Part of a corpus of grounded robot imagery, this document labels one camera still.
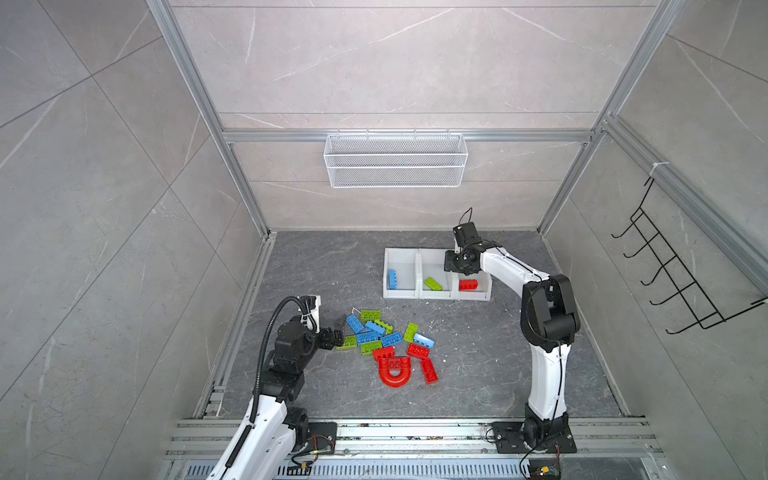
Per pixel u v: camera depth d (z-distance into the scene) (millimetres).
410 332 907
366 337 884
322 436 730
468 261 746
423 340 880
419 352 859
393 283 1013
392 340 901
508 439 729
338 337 730
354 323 927
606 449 746
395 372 841
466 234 817
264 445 504
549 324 546
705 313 578
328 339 715
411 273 1004
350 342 887
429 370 837
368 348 880
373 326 906
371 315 951
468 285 1009
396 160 1004
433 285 1018
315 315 698
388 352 858
